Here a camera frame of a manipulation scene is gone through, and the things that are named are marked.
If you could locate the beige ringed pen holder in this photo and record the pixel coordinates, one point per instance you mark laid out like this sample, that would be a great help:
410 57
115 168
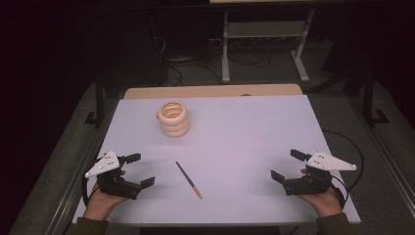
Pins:
173 119

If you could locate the dark blue pencil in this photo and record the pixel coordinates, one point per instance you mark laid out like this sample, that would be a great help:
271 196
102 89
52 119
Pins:
189 179

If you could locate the wooden table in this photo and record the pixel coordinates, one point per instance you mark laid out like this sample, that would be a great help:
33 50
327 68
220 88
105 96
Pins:
212 90

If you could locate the person's left hand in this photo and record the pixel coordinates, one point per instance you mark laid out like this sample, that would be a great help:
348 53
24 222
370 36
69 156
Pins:
102 204

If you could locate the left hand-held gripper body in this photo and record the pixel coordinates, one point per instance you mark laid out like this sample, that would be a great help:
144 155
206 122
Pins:
114 184

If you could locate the person's right hand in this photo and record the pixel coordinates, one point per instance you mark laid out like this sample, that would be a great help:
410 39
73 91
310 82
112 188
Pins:
323 202

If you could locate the white table board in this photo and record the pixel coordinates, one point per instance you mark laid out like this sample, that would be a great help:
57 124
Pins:
235 140

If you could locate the white metal desk frame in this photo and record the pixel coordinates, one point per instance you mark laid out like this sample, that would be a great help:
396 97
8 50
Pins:
261 30

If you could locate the black metal stand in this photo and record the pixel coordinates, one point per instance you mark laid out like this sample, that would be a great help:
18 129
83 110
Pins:
369 98
99 101

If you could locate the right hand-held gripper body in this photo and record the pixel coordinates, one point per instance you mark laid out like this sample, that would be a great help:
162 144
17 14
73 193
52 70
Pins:
310 184

